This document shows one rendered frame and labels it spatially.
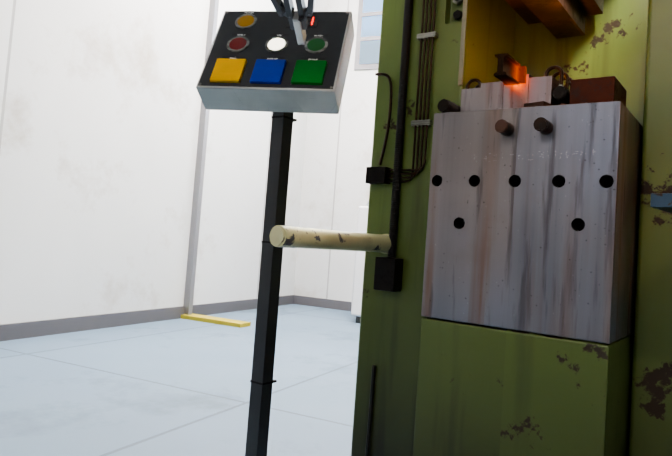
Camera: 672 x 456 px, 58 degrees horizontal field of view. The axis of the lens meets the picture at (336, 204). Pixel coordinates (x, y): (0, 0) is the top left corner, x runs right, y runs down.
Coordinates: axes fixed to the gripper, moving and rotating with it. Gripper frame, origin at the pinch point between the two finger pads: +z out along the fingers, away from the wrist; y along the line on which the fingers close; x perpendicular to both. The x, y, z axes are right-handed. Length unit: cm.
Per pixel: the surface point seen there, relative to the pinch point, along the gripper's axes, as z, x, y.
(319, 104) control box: 17.9, -5.5, 2.8
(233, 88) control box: 13.5, -5.4, -17.4
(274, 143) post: 30.6, -7.7, -10.4
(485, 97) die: 14.4, -5.2, 40.6
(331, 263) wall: 393, 149, -67
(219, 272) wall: 309, 90, -133
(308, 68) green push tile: 12.5, 0.7, -0.2
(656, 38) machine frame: 7, 6, 75
